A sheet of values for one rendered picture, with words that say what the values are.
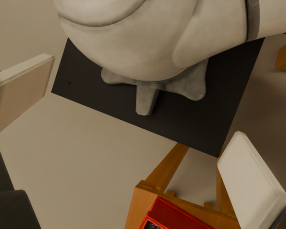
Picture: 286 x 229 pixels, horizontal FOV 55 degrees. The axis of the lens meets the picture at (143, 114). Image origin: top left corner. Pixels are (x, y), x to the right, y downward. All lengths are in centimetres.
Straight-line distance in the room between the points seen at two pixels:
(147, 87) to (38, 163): 141
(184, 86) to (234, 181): 29
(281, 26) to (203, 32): 8
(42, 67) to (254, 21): 20
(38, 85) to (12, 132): 170
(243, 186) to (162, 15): 14
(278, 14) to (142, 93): 23
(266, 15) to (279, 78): 116
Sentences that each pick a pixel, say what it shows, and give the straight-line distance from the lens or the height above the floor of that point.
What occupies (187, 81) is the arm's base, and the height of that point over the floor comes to 97.
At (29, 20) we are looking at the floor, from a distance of 182.
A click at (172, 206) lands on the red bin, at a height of 83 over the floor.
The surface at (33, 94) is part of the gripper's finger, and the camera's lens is 17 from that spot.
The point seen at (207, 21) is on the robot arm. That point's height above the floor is 116.
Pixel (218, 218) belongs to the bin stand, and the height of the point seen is 80.
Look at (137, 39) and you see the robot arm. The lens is 23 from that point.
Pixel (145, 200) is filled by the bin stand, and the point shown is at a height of 80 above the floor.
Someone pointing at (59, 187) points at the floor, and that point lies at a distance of 175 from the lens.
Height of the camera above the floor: 141
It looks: 74 degrees down
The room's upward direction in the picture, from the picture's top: 103 degrees counter-clockwise
